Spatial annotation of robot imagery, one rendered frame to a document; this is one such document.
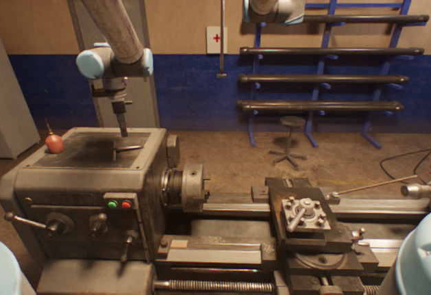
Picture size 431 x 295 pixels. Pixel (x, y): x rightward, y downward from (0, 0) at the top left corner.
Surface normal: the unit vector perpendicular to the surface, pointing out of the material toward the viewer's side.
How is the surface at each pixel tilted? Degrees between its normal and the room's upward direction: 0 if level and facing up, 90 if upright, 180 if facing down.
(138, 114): 90
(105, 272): 32
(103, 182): 45
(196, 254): 36
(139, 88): 90
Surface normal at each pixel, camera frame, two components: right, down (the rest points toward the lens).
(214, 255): -0.02, -0.42
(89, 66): -0.10, 0.48
